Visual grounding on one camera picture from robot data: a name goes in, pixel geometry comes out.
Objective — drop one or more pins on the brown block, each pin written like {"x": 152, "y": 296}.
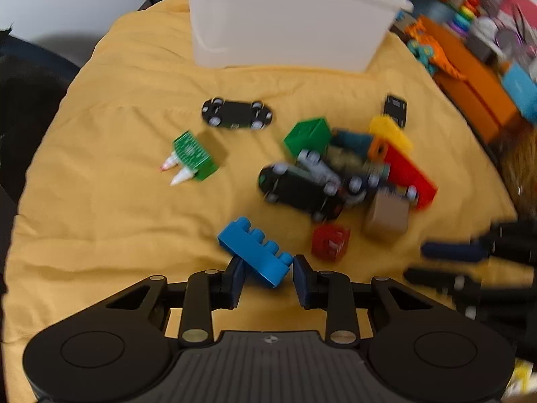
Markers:
{"x": 386, "y": 218}

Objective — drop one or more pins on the small black toy car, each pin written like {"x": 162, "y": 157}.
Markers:
{"x": 395, "y": 109}

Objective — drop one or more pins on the large black toy car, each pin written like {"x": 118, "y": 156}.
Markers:
{"x": 293, "y": 191}

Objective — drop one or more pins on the orange and teal dinosaur toy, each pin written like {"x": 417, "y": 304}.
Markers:
{"x": 432, "y": 48}

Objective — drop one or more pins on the red cube block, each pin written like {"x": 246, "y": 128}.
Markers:
{"x": 329, "y": 241}

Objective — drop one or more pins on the yellow building block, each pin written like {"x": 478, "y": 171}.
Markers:
{"x": 392, "y": 132}

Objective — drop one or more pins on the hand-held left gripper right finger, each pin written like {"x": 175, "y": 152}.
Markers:
{"x": 303, "y": 281}

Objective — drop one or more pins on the green block with white tips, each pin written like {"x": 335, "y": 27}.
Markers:
{"x": 193, "y": 155}

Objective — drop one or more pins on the white desktop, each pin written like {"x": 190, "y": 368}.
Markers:
{"x": 50, "y": 0}

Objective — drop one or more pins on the green cube block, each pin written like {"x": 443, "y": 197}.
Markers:
{"x": 308, "y": 134}

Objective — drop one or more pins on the light blue box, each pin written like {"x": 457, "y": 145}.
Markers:
{"x": 520, "y": 86}

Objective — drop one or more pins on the yellow cloth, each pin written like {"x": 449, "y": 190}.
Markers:
{"x": 126, "y": 134}

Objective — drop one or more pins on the white plastic storage bin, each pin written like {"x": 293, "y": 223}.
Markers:
{"x": 285, "y": 21}

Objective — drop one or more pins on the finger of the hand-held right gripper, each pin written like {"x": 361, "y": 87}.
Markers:
{"x": 451, "y": 251}
{"x": 436, "y": 280}

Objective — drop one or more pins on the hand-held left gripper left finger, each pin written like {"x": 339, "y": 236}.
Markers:
{"x": 235, "y": 282}

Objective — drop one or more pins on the pink board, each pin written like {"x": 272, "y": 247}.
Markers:
{"x": 520, "y": 6}

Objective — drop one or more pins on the rainbow stacking toy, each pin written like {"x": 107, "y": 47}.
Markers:
{"x": 465, "y": 10}

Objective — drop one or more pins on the grey toy car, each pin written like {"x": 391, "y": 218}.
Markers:
{"x": 321, "y": 168}

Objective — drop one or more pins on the orange small block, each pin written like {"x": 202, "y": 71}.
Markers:
{"x": 377, "y": 149}

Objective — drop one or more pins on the blue building block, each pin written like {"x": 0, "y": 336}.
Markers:
{"x": 251, "y": 245}

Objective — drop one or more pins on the black chair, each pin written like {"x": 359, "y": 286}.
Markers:
{"x": 29, "y": 105}

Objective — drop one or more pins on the long red building block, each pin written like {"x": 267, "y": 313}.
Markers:
{"x": 409, "y": 172}

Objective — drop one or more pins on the orange box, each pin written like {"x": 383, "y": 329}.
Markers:
{"x": 470, "y": 79}

